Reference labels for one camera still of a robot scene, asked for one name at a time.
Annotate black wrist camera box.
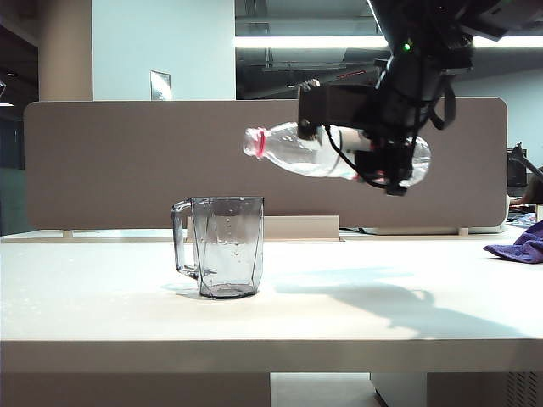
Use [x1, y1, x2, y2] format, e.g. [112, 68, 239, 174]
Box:
[456, 8, 517, 43]

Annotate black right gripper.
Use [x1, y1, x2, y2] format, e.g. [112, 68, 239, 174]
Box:
[298, 50, 451, 197]

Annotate silver wall plaque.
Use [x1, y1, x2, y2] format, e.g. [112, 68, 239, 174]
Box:
[149, 70, 172, 102]

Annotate long ceiling light strip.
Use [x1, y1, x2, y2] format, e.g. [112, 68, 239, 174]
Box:
[233, 36, 543, 49]

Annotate grey transparent plastic mug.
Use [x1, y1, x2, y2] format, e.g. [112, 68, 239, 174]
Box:
[171, 196, 266, 302]

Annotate purple cloth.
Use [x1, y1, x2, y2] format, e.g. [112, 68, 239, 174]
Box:
[483, 219, 543, 265]

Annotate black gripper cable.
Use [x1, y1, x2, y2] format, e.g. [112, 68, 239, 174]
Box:
[428, 78, 457, 131]

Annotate brown desk divider panel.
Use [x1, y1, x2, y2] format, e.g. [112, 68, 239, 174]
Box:
[24, 97, 509, 232]

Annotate beige desk cable flap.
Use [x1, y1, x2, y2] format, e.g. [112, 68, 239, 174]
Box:
[262, 215, 341, 242]

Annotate clear red-label water bottle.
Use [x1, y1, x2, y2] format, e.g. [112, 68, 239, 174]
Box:
[243, 121, 433, 189]

